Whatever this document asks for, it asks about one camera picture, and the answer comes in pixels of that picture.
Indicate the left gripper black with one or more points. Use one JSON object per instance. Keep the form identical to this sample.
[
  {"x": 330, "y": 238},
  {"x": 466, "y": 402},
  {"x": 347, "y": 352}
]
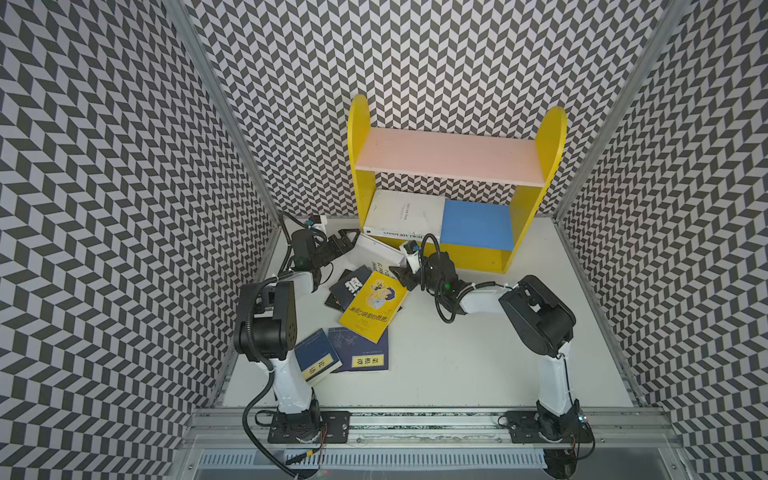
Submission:
[{"x": 340, "y": 248}]

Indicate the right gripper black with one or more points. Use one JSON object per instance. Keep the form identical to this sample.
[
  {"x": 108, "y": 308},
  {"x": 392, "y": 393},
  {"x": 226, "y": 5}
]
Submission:
[{"x": 406, "y": 277}]

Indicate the white book black bold text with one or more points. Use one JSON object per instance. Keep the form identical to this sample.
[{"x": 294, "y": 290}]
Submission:
[{"x": 378, "y": 256}]

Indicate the white thin book small text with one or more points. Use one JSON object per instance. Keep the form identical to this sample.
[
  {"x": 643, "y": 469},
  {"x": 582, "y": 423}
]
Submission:
[{"x": 404, "y": 216}]

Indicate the yellow illustrated book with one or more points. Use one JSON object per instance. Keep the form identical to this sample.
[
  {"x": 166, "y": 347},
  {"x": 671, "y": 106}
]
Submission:
[{"x": 374, "y": 306}]

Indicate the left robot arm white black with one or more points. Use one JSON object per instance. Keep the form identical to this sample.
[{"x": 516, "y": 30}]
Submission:
[{"x": 266, "y": 330}]

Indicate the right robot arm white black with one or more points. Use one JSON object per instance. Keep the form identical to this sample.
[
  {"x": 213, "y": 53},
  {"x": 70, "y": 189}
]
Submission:
[{"x": 543, "y": 323}]

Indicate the black book white character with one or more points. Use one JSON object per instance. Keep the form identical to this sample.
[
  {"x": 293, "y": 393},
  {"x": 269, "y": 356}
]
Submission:
[{"x": 344, "y": 291}]

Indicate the navy book yellow label flat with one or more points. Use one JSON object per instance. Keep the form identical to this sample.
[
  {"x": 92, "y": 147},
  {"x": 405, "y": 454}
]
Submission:
[{"x": 357, "y": 353}]

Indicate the navy book yellow label tilted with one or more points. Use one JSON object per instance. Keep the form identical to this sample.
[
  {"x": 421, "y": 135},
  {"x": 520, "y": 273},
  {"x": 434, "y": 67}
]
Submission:
[{"x": 317, "y": 357}]

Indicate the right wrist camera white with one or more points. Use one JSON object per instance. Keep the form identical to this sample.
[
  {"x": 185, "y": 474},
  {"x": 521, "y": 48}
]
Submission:
[{"x": 414, "y": 262}]

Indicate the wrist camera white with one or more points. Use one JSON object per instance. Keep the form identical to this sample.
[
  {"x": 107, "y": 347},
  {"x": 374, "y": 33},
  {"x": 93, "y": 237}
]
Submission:
[
  {"x": 414, "y": 262},
  {"x": 317, "y": 222}
]

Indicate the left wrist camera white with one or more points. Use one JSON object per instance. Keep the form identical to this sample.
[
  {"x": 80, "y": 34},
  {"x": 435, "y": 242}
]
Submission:
[{"x": 317, "y": 222}]

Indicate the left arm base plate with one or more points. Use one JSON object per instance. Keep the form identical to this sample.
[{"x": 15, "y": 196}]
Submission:
[{"x": 310, "y": 427}]

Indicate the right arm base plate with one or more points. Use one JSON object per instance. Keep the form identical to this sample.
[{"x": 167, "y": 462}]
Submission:
[{"x": 534, "y": 427}]

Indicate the aluminium front rail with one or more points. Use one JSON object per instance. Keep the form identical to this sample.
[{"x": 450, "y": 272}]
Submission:
[{"x": 612, "y": 427}]

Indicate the aluminium corner post right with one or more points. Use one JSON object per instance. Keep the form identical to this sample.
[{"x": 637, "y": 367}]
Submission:
[{"x": 671, "y": 18}]

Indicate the aluminium corner post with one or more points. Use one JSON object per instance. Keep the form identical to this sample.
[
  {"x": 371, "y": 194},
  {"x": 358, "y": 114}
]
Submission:
[
  {"x": 178, "y": 15},
  {"x": 671, "y": 18}
]

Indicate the aluminium corner post left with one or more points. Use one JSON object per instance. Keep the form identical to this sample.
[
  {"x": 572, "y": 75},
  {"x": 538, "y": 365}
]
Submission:
[{"x": 178, "y": 15}]

